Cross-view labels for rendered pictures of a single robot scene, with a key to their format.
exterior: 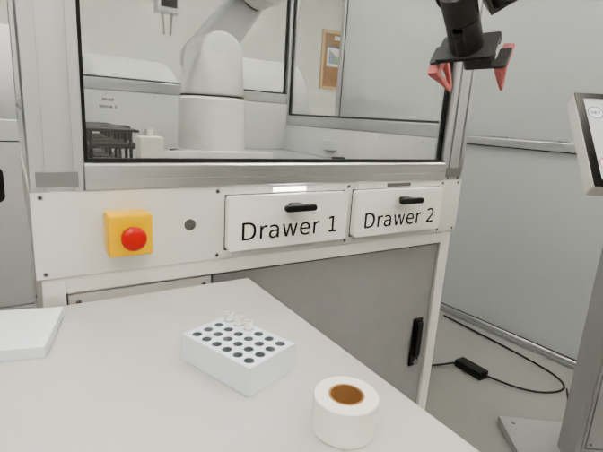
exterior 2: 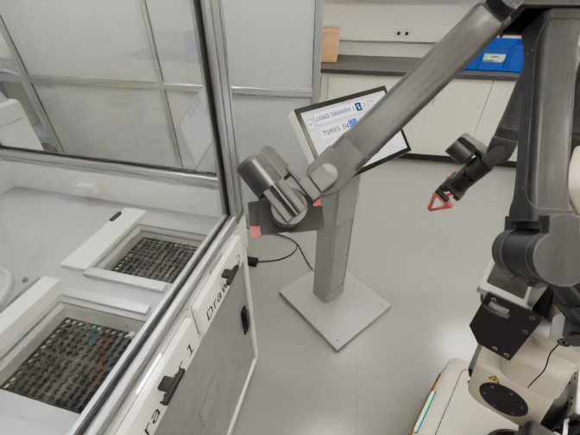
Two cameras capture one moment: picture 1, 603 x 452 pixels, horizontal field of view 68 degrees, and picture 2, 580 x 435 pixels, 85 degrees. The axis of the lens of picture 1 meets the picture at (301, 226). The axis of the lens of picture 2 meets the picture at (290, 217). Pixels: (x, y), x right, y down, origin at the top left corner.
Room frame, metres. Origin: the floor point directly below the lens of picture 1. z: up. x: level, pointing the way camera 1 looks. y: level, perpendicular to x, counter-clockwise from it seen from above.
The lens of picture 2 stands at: (0.51, 0.04, 1.57)
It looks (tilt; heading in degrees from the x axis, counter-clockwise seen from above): 37 degrees down; 317
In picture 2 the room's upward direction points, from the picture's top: straight up
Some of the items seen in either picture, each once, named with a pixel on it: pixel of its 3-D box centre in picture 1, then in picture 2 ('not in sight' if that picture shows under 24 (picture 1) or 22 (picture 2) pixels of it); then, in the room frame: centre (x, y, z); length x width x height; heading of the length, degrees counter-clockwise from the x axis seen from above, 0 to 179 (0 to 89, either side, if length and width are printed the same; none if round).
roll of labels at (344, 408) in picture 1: (345, 410); not in sight; (0.42, -0.06, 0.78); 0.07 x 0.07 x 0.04
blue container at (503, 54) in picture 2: not in sight; (488, 53); (1.65, -3.57, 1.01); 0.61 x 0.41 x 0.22; 37
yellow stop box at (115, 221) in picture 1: (128, 232); not in sight; (0.73, 0.29, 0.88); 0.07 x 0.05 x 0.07; 123
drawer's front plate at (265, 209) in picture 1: (290, 219); (160, 388); (0.93, 0.02, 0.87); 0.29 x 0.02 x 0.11; 123
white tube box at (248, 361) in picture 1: (238, 351); not in sight; (0.53, 0.07, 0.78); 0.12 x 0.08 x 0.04; 53
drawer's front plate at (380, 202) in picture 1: (398, 210); (221, 280); (1.10, -0.24, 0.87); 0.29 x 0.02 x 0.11; 123
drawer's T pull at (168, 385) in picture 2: (298, 206); (168, 384); (0.90, 0.01, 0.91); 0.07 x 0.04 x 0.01; 123
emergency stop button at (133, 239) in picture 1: (133, 238); not in sight; (0.71, 0.27, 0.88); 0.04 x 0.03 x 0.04; 123
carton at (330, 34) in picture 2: not in sight; (318, 43); (2.98, -2.68, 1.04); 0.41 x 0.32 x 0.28; 37
